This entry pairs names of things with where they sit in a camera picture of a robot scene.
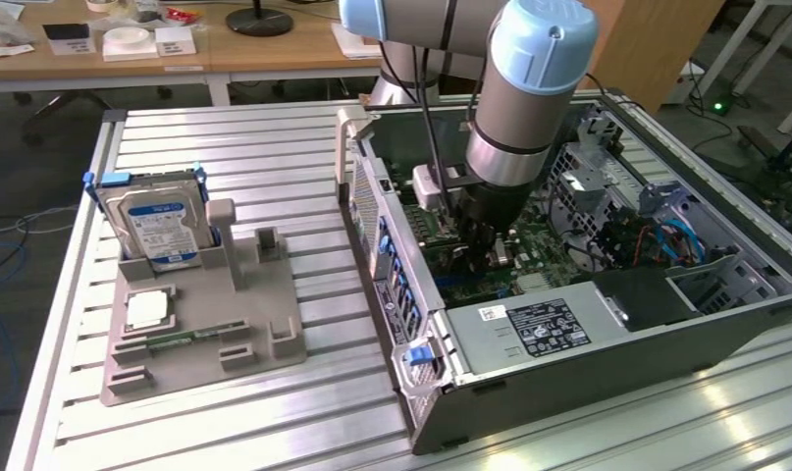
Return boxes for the plain white box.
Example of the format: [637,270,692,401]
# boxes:
[153,26,197,58]

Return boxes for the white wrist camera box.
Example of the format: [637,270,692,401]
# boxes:
[411,165,461,212]

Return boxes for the blue data wire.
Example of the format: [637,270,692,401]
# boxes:
[655,219,705,267]

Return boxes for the white box with black top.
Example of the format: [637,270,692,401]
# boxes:
[41,23,98,57]

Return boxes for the blue floor cable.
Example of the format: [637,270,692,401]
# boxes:
[0,234,28,424]

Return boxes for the green motherboard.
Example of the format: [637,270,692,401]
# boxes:
[395,171,607,306]

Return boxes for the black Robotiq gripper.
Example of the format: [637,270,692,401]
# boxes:
[456,181,529,235]

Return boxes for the white table frame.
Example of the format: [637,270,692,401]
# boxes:
[693,0,792,134]

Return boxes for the white paper stack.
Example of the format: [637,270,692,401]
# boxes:
[329,22,384,61]

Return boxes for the gray power supply unit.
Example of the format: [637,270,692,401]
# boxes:
[444,284,632,375]

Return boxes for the black round lamp base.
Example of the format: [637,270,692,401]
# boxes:
[224,0,296,38]

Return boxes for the hard disk in blue caddy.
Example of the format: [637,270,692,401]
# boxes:
[82,161,212,265]

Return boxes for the wooden cabinet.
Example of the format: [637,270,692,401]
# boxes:
[568,0,728,114]

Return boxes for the white box with bowl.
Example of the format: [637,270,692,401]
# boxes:
[101,26,160,63]

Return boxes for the gray printed parts rack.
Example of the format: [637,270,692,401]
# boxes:
[100,195,309,408]

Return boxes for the open black PC case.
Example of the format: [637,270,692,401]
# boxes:
[335,87,792,455]

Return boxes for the perforated metal disk bay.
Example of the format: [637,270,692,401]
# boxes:
[545,141,636,249]

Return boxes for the white floor cable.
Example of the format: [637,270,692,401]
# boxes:
[0,204,77,236]

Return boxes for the wooden desk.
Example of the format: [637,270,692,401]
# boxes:
[0,0,396,107]

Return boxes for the red packet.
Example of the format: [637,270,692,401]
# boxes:
[163,5,200,26]

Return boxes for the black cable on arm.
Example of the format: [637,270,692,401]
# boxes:
[376,41,464,220]

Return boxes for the Nvidia Quadro graphics card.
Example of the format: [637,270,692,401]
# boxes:
[427,220,521,277]

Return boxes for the orange wire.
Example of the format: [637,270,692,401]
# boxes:
[632,224,653,267]

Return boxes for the green RAM stick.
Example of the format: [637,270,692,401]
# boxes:
[145,329,225,348]

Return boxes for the silver CPU chip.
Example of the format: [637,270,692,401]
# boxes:
[124,291,175,331]

